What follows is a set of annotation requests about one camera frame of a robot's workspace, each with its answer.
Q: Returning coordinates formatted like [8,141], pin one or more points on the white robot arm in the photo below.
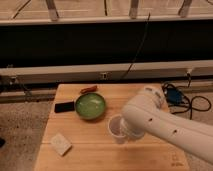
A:
[143,113]

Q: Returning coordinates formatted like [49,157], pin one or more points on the green ceramic bowl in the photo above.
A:
[90,106]

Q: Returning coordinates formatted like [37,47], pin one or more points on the black rectangular block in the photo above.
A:
[64,107]

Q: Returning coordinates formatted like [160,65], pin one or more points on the blue device with cables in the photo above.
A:
[176,98]

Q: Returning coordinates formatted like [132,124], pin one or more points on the long white metal rail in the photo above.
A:
[105,72]

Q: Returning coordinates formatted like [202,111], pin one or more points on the white rectangular sponge block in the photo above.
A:
[60,144]

